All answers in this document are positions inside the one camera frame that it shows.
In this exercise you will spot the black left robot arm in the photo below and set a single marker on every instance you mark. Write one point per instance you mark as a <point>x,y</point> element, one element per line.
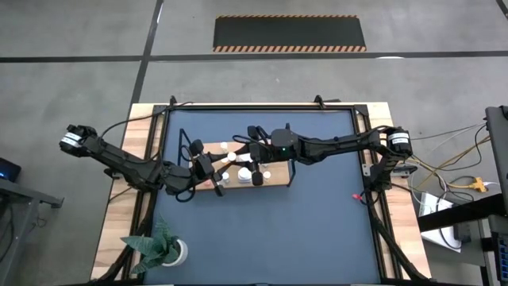
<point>119,161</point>

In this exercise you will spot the white box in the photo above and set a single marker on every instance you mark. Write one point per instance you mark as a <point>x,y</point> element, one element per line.
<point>432,202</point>

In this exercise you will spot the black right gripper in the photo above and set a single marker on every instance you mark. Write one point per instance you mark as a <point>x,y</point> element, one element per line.
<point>260,153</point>

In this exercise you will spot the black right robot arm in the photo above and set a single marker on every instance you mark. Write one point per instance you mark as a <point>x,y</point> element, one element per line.
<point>337,145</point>

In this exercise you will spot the blue table mat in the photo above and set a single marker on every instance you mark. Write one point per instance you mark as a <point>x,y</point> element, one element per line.
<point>258,246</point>

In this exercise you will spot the yellow pill vial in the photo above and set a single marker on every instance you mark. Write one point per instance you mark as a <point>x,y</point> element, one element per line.
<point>224,145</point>

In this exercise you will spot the grey monitor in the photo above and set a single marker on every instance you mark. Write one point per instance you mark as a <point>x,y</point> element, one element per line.
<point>498,151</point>

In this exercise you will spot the dark keyboard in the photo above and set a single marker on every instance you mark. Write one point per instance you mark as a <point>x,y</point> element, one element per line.
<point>502,258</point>

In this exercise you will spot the white melatonin bottle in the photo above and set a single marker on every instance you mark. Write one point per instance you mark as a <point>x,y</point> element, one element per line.
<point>244,175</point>

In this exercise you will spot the yellow power splitter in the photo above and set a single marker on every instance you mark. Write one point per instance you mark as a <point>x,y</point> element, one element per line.
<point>478,184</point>

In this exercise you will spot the hazard striped black floor mat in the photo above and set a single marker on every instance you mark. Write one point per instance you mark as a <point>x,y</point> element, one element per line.
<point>289,33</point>

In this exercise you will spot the pale green-yellow pill vial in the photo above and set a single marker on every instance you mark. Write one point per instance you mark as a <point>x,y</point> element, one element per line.
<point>266,175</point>

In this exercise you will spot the black table frame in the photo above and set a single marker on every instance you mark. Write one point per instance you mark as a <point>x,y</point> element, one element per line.
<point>222,107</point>

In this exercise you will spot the light blue pill vial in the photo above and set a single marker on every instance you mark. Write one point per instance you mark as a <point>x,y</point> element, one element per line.
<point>225,176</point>

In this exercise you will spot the amber pill vial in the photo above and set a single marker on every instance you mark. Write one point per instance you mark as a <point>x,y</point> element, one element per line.
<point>232,156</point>

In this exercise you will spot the black clamp bracket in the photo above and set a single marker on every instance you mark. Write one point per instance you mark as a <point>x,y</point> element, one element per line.
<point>318,99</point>
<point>172,100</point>

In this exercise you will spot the grey desk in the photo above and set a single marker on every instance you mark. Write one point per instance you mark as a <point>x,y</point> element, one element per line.
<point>28,194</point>

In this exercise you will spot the black desk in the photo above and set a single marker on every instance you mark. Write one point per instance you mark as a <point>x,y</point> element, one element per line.
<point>468,210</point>

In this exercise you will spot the wooden shelf black metal frame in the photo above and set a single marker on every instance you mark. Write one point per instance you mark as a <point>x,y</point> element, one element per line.
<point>278,178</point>

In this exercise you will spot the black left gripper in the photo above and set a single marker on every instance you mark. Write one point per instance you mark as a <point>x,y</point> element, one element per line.
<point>204,167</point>

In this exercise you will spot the small red connector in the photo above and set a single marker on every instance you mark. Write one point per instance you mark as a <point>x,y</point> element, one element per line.
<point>357,197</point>

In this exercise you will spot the green plant white pot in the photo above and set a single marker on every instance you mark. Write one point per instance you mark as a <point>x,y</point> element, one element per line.
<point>176,252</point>

